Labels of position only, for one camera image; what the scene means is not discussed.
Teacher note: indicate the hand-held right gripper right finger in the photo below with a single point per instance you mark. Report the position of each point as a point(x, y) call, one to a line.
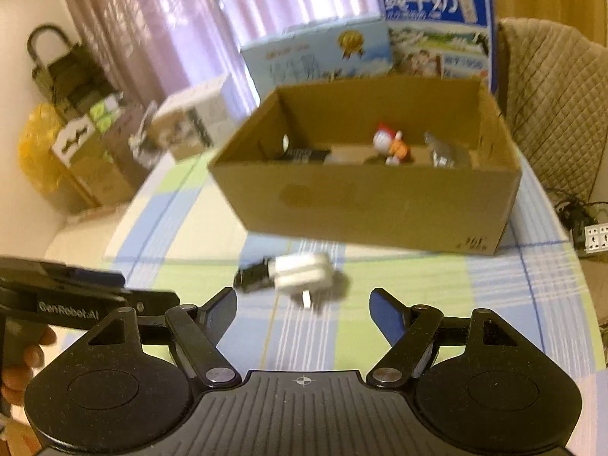
point(385, 316)

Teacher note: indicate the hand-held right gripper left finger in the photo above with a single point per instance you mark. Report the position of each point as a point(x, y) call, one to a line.
point(222, 316)

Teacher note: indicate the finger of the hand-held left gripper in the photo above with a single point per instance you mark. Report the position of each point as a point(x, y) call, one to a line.
point(154, 304)

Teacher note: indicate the black toy car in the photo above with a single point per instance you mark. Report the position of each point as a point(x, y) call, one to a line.
point(254, 275)

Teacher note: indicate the white power adapter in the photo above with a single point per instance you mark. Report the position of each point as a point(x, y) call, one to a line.
point(304, 278)

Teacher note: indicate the brown cardboard box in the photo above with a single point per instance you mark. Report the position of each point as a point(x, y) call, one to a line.
point(375, 199)

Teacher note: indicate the red capped toy figurine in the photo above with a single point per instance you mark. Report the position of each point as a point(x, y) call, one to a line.
point(389, 145)

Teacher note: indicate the clear acrylic box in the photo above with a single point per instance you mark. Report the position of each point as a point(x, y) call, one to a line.
point(441, 152)

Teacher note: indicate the person's left hand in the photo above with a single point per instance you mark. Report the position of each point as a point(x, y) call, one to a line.
point(28, 356)

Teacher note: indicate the plaid tablecloth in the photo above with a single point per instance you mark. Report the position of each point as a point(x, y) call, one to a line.
point(332, 270)

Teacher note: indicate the stack of cardboard boxes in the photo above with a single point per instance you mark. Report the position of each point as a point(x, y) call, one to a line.
point(99, 152)

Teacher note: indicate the yellow plastic bag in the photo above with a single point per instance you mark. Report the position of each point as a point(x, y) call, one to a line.
point(38, 147)

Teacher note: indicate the beige printed box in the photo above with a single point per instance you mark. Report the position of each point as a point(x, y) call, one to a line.
point(194, 116)

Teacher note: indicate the white power strip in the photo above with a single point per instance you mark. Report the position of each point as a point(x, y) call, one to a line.
point(593, 237)

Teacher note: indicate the beige quilted chair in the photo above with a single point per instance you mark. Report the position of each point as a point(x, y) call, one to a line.
point(551, 104)

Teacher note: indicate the light blue printed box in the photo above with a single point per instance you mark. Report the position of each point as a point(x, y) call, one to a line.
point(318, 52)

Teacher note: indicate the pink curtain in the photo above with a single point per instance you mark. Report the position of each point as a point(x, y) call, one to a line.
point(190, 19)

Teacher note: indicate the blue milk carton box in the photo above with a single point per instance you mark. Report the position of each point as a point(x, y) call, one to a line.
point(437, 23)

